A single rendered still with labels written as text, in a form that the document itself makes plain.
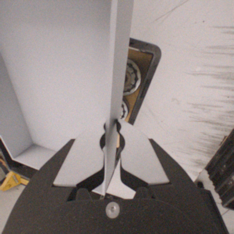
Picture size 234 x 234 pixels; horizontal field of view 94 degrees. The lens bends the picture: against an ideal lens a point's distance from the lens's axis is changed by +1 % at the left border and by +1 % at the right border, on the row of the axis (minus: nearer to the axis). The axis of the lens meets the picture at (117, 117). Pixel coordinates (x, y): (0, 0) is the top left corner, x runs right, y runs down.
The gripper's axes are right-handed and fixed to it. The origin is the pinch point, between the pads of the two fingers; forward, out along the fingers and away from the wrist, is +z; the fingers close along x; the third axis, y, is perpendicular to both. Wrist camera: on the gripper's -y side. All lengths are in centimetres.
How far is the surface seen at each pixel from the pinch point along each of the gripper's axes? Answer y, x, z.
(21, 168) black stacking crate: 56, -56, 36
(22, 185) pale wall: 317, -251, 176
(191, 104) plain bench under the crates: 9.6, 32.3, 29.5
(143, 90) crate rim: 0.4, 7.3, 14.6
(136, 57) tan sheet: -6.5, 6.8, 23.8
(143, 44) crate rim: -8.7, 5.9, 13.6
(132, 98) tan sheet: 5.5, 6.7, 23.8
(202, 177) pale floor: 132, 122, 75
